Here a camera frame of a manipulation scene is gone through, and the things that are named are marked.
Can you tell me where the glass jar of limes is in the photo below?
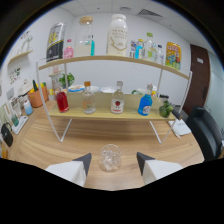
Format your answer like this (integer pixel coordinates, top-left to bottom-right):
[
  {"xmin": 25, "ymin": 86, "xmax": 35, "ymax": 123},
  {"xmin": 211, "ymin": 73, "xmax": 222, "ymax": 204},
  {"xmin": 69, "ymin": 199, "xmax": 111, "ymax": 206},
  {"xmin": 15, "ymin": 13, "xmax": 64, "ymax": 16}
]
[{"xmin": 158, "ymin": 99, "xmax": 175, "ymax": 119}]

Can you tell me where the blue liquid bottle silver cap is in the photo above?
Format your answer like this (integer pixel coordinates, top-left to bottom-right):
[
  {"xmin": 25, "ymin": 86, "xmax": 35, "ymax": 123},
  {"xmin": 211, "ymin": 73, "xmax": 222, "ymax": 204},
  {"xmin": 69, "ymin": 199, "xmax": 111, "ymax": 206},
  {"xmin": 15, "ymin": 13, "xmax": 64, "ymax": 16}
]
[{"xmin": 137, "ymin": 83, "xmax": 154, "ymax": 117}]

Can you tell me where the red liquid bottle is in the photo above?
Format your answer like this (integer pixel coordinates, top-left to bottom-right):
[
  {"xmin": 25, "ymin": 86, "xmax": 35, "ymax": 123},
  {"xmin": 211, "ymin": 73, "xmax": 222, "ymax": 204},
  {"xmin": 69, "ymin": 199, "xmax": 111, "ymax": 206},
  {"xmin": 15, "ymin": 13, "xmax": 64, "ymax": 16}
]
[{"xmin": 55, "ymin": 87, "xmax": 71, "ymax": 114}]

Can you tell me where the orange storage basket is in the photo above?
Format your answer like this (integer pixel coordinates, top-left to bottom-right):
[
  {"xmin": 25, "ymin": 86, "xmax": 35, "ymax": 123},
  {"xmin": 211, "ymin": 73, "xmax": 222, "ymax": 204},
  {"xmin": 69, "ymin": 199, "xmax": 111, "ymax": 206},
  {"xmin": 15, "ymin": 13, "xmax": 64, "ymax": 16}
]
[{"xmin": 27, "ymin": 84, "xmax": 50, "ymax": 109}]

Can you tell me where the small pink bottle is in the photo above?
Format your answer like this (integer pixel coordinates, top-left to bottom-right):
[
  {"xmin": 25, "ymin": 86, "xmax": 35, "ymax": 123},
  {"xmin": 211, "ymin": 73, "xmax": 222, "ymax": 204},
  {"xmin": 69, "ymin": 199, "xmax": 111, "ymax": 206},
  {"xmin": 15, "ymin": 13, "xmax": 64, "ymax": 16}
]
[{"xmin": 63, "ymin": 38, "xmax": 75, "ymax": 60}]

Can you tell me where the clear bottle with green cap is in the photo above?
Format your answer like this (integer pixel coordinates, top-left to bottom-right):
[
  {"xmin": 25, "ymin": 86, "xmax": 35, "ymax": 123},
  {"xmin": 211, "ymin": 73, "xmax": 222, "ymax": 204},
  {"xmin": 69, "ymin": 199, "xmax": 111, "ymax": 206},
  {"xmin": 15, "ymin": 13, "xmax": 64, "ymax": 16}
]
[{"xmin": 143, "ymin": 31, "xmax": 156, "ymax": 61}]

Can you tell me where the clear glass with ice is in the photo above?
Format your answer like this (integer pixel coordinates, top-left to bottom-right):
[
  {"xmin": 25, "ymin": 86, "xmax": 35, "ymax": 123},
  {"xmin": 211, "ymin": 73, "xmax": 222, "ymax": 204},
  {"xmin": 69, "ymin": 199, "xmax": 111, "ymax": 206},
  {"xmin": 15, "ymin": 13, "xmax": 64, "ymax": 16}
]
[{"xmin": 98, "ymin": 143, "xmax": 123, "ymax": 173}]

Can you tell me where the white and blue bottle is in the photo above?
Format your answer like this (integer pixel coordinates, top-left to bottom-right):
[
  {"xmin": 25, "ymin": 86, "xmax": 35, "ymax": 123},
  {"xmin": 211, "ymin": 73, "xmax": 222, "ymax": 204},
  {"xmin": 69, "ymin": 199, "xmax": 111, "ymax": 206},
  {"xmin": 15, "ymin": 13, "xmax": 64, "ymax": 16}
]
[{"xmin": 22, "ymin": 99, "xmax": 34, "ymax": 117}]

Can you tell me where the dark muddler with wooden end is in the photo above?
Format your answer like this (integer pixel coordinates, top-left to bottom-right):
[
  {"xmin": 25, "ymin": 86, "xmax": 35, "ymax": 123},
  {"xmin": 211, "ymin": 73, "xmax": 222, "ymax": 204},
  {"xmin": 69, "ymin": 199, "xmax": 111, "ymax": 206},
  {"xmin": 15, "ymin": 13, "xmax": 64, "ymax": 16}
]
[{"xmin": 171, "ymin": 109, "xmax": 183, "ymax": 122}]

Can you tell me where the small light blue bottle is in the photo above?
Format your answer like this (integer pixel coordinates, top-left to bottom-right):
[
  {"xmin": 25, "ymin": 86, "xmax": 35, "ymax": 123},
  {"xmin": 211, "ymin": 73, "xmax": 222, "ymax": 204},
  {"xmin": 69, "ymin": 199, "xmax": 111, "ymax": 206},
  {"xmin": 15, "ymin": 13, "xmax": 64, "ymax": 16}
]
[{"xmin": 134, "ymin": 38, "xmax": 145, "ymax": 60}]

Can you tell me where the white cup with green contents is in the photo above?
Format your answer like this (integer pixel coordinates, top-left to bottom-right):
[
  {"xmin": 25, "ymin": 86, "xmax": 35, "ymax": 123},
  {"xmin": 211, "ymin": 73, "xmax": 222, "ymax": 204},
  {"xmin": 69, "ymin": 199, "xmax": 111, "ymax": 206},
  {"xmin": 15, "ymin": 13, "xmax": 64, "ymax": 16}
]
[{"xmin": 131, "ymin": 87, "xmax": 148, "ymax": 96}]

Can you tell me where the clear bottle with red label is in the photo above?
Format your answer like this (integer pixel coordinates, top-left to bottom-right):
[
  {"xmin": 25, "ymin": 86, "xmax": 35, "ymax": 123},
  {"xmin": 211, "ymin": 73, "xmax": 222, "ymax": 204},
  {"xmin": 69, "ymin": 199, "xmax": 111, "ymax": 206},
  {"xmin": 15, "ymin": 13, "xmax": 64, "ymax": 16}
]
[{"xmin": 110, "ymin": 80, "xmax": 126, "ymax": 115}]

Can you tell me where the wide white bowl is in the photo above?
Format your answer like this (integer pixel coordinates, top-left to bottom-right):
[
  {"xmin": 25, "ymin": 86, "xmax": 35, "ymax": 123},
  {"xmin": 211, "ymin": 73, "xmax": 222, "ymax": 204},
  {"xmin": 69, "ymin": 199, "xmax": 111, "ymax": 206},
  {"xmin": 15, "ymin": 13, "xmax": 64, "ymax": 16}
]
[{"xmin": 99, "ymin": 86, "xmax": 117, "ymax": 95}]

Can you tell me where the large white milk bottle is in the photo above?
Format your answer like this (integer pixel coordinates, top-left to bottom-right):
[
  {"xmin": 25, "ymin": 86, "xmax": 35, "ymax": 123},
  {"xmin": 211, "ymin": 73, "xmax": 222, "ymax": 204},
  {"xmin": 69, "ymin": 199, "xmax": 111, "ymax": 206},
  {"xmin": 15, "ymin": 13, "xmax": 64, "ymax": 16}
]
[{"xmin": 106, "ymin": 13, "xmax": 130, "ymax": 57}]

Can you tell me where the clear bottle with orange cap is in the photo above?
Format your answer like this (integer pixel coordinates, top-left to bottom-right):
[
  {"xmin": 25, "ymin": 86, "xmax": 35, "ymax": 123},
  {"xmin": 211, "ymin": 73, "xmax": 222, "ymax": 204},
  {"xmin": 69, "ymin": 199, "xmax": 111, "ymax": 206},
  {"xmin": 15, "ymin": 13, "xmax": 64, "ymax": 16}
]
[{"xmin": 81, "ymin": 80, "xmax": 97, "ymax": 115}]

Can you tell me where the black chair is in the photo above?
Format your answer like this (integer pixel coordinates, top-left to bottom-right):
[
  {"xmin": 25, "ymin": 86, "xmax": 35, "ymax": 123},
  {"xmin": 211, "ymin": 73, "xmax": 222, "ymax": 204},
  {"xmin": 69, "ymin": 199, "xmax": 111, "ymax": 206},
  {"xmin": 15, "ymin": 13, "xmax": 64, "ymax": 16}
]
[{"xmin": 185, "ymin": 105, "xmax": 224, "ymax": 162}]

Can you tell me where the white frame wooden shelf rack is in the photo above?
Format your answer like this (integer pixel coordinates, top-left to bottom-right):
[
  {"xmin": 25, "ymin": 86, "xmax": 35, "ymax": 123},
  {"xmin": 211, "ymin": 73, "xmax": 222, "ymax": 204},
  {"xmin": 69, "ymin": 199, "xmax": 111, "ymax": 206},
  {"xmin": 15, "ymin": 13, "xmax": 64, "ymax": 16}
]
[{"xmin": 34, "ymin": 54, "xmax": 194, "ymax": 145}]

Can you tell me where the yellow cartoon drink can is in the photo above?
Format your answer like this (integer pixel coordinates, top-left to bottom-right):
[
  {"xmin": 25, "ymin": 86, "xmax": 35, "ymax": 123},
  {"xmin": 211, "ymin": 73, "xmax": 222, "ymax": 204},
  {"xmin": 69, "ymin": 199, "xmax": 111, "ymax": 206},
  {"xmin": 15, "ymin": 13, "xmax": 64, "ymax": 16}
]
[{"xmin": 165, "ymin": 41, "xmax": 183, "ymax": 71}]

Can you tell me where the white fabric pouch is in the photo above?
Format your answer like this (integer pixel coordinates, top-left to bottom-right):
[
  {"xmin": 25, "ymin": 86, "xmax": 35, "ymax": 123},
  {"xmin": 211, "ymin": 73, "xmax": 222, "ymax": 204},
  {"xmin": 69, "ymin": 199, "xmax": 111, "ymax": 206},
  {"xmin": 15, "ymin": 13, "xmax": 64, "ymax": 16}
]
[{"xmin": 168, "ymin": 118, "xmax": 193, "ymax": 137}]

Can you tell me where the black kettle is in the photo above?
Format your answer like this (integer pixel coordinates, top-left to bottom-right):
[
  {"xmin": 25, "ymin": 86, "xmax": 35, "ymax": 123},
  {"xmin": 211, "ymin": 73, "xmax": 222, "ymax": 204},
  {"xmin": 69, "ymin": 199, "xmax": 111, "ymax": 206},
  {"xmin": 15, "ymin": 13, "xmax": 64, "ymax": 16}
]
[{"xmin": 0, "ymin": 122, "xmax": 15, "ymax": 148}]

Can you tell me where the black and yellow can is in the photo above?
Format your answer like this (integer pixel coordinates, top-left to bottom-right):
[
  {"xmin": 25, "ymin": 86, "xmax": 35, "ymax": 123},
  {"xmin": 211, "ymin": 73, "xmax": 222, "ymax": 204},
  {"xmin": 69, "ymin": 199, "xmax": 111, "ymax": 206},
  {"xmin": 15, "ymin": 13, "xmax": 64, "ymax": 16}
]
[{"xmin": 45, "ymin": 22, "xmax": 67, "ymax": 63}]

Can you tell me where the clear bottle with blue cap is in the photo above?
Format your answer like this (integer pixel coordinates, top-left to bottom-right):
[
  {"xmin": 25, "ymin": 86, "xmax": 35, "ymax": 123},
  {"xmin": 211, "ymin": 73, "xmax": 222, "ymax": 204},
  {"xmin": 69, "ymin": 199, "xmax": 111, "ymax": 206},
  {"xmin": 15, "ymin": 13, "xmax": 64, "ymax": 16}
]
[{"xmin": 155, "ymin": 44, "xmax": 165, "ymax": 65}]

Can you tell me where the dark brown door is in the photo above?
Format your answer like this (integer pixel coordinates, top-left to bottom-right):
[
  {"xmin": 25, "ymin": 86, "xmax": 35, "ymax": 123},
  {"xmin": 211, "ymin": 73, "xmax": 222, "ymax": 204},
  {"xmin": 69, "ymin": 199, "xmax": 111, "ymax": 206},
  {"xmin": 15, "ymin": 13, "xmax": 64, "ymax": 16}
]
[{"xmin": 181, "ymin": 43, "xmax": 212, "ymax": 116}]

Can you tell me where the small green potted plant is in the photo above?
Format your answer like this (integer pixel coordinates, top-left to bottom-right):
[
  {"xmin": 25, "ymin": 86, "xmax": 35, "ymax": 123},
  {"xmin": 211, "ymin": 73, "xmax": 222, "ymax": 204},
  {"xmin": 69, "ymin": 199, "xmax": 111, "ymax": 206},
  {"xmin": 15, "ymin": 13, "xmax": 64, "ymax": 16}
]
[{"xmin": 58, "ymin": 72, "xmax": 76, "ymax": 89}]

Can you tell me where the bowl with blue rim lid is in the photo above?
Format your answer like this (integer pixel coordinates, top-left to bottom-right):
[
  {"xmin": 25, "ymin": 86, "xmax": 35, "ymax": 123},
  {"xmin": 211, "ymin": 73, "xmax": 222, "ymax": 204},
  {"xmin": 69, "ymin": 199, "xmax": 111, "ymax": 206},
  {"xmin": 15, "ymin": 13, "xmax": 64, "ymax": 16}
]
[{"xmin": 67, "ymin": 84, "xmax": 86, "ymax": 94}]

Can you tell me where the wooden wall shelf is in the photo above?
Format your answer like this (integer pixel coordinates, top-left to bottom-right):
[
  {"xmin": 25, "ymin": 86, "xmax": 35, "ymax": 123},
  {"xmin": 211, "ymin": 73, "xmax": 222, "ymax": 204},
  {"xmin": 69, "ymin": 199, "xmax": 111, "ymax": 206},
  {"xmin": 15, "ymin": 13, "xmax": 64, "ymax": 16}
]
[{"xmin": 7, "ymin": 49, "xmax": 35, "ymax": 66}]

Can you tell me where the small teal bottle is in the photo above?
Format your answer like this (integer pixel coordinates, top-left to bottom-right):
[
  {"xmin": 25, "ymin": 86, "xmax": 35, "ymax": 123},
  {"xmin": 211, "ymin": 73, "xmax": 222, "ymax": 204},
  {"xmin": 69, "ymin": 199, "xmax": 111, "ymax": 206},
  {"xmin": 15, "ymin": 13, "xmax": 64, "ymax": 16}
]
[{"xmin": 90, "ymin": 34, "xmax": 96, "ymax": 57}]

